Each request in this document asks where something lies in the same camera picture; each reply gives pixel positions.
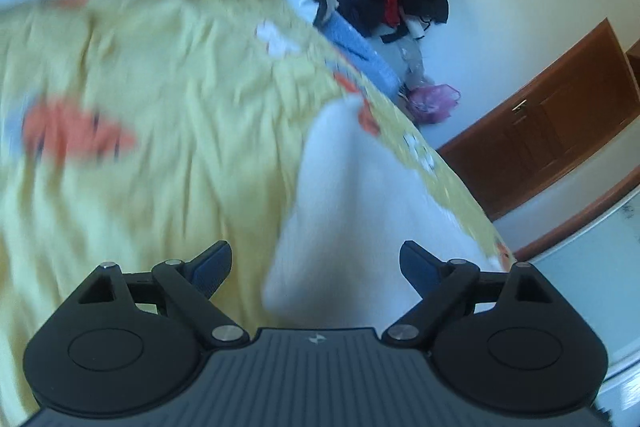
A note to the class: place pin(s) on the white cabinet with flower stickers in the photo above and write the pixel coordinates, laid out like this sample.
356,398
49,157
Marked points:
600,267

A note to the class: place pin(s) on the grey cloth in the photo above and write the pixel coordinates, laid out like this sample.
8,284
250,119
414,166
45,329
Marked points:
412,62

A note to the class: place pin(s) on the light blue knit cloth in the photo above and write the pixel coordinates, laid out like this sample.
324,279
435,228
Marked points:
360,52

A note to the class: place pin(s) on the pink plastic bag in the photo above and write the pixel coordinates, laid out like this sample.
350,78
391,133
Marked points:
432,104

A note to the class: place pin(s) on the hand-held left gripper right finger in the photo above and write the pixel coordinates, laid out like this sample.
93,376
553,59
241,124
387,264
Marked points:
418,265

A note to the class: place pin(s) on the brown wooden door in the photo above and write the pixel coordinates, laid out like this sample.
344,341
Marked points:
560,127

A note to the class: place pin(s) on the yellow carrot print bedsheet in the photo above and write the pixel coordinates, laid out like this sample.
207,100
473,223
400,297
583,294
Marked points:
175,107

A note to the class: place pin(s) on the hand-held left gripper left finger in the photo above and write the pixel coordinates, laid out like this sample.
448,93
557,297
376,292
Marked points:
213,268

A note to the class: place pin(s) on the white knit sweater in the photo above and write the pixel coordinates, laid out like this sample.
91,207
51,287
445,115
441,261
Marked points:
350,207

